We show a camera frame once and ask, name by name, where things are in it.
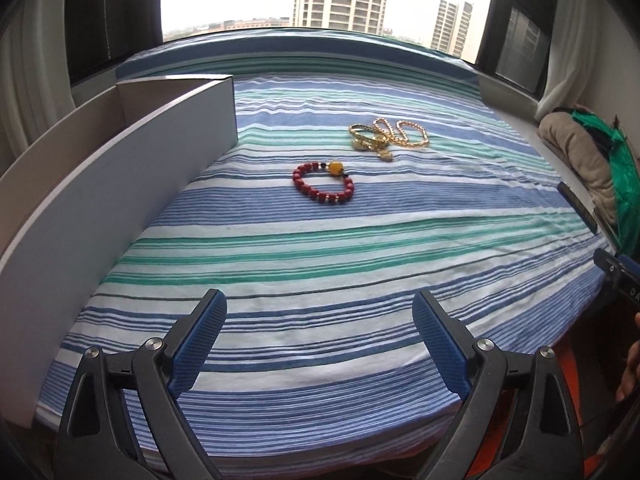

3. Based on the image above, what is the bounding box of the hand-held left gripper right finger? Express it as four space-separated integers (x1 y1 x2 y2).
412 290 586 480

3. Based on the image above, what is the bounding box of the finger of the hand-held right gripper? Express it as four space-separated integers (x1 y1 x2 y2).
593 247 640 281

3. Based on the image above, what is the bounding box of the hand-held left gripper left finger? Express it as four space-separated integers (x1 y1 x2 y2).
55 288 229 480

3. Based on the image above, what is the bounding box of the grey cardboard box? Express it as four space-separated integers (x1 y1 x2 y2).
0 74 238 428

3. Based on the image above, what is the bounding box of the gold chain necklace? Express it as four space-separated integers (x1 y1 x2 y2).
372 116 430 151

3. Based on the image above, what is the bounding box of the red bead bracelet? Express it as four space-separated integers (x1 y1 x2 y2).
292 160 356 206

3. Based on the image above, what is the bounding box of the gold bracelet with pendants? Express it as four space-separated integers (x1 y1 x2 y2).
348 122 396 162

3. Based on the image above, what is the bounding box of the person's right hand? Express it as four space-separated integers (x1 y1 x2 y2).
616 312 640 403

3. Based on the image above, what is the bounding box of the black phone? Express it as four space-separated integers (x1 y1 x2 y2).
556 181 599 235

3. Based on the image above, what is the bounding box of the green cloth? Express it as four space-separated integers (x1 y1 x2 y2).
572 106 640 261

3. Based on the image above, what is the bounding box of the beige and green fabric bundle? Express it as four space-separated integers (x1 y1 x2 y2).
537 110 623 231

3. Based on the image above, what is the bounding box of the blue green striped blanket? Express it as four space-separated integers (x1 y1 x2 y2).
37 35 618 476

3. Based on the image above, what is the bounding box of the white curtain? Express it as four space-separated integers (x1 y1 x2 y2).
0 0 76 151
535 0 601 121

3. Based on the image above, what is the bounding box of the dark window blind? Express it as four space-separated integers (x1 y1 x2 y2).
475 0 561 97
65 0 166 83

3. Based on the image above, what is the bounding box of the slim apartment building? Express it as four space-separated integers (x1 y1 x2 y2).
431 0 474 56

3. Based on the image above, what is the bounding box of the low brick building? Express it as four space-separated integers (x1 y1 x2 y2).
222 17 291 31

